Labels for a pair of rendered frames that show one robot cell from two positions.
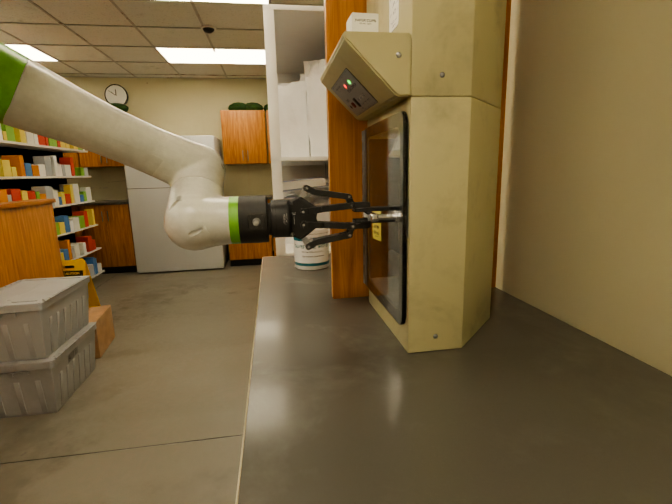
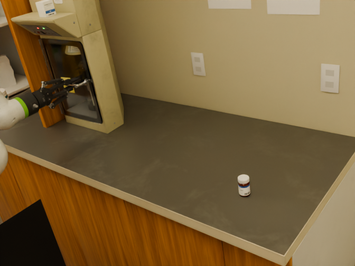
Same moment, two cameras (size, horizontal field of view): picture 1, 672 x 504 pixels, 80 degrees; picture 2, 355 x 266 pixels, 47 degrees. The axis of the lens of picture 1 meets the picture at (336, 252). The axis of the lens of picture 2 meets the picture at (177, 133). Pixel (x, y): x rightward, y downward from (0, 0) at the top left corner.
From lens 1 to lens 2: 1.19 m
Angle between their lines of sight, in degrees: 40
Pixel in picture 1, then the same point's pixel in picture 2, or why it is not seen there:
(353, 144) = (31, 45)
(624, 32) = not seen: outside the picture
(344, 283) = (49, 117)
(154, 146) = not seen: outside the picture
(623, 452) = (180, 130)
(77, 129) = not seen: outside the picture
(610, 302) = (163, 86)
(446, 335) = (118, 121)
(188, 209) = (7, 111)
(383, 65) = (69, 28)
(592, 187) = (145, 43)
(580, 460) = (173, 136)
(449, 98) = (94, 32)
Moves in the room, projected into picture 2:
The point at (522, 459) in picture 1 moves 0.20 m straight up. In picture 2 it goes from (160, 143) to (152, 101)
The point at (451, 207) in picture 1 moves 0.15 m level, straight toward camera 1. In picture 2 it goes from (106, 72) to (117, 81)
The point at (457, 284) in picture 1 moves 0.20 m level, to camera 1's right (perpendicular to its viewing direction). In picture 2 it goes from (115, 100) to (148, 85)
